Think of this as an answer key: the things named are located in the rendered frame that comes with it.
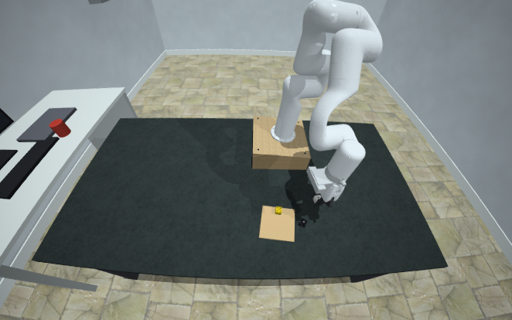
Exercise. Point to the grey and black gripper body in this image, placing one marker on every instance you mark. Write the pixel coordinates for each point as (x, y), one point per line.
(331, 191)

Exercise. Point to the beige square mat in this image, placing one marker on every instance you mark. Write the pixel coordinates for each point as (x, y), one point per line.
(277, 227)

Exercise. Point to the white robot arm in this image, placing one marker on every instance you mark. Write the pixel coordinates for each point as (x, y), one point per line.
(349, 49)

